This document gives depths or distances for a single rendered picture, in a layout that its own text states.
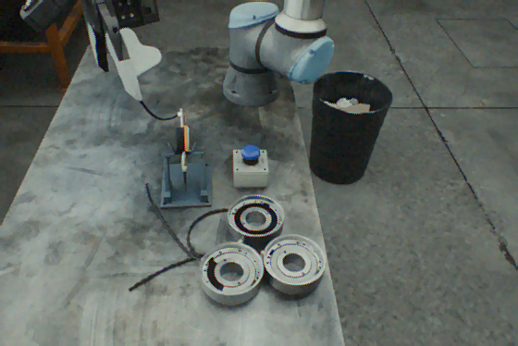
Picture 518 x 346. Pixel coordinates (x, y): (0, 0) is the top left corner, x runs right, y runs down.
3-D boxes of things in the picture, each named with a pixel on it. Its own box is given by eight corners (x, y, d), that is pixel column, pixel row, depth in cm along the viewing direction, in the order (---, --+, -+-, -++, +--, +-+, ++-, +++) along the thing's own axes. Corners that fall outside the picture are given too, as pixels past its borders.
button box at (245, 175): (267, 187, 96) (268, 170, 92) (233, 188, 95) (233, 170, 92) (265, 162, 102) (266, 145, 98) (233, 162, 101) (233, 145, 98)
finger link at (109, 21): (132, 54, 57) (104, -12, 57) (120, 56, 57) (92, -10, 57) (128, 67, 62) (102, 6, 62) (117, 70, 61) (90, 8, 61)
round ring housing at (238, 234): (245, 201, 92) (245, 187, 90) (291, 221, 89) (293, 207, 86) (216, 236, 86) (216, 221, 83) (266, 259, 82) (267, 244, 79)
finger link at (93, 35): (135, 64, 74) (136, 23, 66) (99, 74, 72) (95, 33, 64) (128, 50, 75) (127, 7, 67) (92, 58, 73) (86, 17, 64)
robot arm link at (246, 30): (251, 42, 123) (252, -9, 114) (289, 60, 117) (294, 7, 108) (218, 56, 116) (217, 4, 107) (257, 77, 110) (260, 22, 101)
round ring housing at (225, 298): (273, 273, 80) (275, 259, 77) (240, 320, 73) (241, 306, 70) (223, 247, 84) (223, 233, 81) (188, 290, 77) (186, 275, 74)
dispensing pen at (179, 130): (178, 195, 89) (173, 108, 86) (178, 191, 93) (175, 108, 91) (189, 195, 89) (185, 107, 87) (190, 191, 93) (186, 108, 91)
